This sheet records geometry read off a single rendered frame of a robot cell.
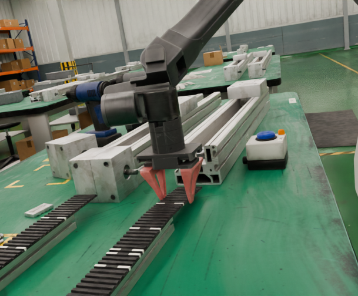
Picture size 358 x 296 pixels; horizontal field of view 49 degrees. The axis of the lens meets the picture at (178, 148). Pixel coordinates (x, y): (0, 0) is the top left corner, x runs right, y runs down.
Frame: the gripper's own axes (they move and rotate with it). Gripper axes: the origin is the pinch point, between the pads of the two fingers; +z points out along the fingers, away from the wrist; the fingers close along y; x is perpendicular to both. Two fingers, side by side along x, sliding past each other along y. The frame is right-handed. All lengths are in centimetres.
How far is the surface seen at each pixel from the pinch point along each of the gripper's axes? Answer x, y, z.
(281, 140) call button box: -22.4, -16.4, -3.7
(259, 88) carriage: -70, -5, -9
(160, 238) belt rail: 11.8, -1.3, 1.7
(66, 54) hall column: -931, 678, -62
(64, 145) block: -17.9, 35.7, -6.8
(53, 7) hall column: -928, 686, -193
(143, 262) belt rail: 18.7, -1.7, 1.6
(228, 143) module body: -22.7, -4.8, -3.6
